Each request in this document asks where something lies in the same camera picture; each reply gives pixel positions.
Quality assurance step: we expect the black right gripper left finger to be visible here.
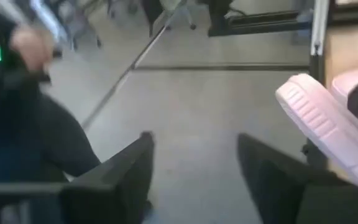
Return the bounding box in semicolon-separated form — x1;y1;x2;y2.
60;132;155;224

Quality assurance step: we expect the person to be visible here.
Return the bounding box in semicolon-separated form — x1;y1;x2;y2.
0;0;103;184

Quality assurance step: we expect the silver metal bracket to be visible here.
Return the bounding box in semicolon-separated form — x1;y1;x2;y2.
308;0;331;57

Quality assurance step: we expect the person's hand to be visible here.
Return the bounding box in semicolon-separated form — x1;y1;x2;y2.
9;24;56;73

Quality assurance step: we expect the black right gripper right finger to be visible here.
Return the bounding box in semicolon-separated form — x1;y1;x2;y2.
238;134;338;224

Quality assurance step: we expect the silver metal handle bar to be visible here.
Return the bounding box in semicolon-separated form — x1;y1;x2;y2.
0;0;71;44

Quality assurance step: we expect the pink slide sandal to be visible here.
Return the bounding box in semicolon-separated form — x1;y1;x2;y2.
274;68;358;187

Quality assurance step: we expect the black floor stand base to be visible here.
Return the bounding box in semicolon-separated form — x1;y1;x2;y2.
208;0;310;37

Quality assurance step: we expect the black metal table frame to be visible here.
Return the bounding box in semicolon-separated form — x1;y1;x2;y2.
301;2;358;170

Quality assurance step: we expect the grey office chair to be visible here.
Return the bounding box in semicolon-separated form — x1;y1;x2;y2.
141;0;198;35
57;0;103;50

